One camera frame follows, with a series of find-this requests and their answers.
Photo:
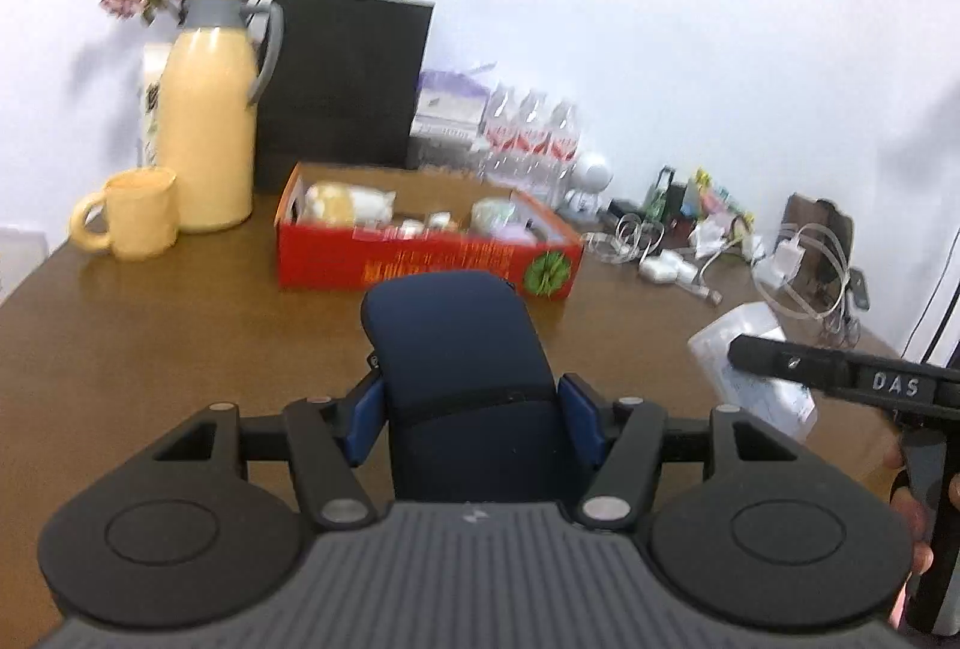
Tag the yellow white plush toy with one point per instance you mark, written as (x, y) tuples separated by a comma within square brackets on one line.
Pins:
[(337, 203)]

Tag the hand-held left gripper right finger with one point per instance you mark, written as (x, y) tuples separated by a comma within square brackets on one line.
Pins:
[(577, 413)]

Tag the small black box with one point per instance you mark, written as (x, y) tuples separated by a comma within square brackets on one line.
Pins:
[(680, 199)]

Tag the yellow thermos jug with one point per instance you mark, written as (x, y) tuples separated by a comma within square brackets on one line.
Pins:
[(202, 132)]

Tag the red cardboard box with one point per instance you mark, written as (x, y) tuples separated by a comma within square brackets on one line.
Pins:
[(420, 263)]

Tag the black adapter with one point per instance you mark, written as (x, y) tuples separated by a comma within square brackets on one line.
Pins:
[(622, 208)]

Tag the clear snack container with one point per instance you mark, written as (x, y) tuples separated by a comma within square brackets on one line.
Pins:
[(442, 154)]

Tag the purple fluffy cloth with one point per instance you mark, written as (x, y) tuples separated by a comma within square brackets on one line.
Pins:
[(517, 233)]

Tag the eyeglasses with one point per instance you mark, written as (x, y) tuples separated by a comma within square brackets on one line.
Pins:
[(840, 330)]

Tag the colourful snack packets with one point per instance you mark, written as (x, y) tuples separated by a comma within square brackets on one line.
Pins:
[(712, 195)]

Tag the yellow mug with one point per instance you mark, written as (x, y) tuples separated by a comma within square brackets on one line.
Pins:
[(142, 214)]

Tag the navy blue pouch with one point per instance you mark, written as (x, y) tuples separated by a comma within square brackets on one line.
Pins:
[(457, 356)]

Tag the white milk carton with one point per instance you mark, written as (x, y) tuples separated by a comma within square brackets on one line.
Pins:
[(154, 102)]

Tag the black paper bag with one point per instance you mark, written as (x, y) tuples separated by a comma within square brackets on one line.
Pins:
[(337, 87)]

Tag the white robot toy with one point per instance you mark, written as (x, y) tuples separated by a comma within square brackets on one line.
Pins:
[(592, 173)]

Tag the pink white small item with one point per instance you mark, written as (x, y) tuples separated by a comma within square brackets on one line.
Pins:
[(706, 235)]

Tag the small black device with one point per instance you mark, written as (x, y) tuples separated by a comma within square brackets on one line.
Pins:
[(859, 290)]

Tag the person's right hand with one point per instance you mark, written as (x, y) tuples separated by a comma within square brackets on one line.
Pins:
[(921, 555)]

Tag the white sign board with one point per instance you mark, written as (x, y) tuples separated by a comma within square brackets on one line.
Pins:
[(19, 259)]

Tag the small green bottle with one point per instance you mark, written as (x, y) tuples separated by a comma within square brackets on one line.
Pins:
[(658, 195)]

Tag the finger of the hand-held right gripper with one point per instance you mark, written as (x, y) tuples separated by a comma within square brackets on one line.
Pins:
[(795, 364)]

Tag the white charger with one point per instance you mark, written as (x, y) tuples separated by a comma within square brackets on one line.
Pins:
[(787, 257)]

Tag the purple white tissue pack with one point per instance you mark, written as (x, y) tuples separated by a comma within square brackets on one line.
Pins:
[(450, 102)]

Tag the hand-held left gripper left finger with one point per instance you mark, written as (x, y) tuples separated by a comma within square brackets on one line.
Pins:
[(367, 413)]

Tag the brown leather stand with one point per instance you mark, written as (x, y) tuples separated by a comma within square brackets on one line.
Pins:
[(806, 210)]

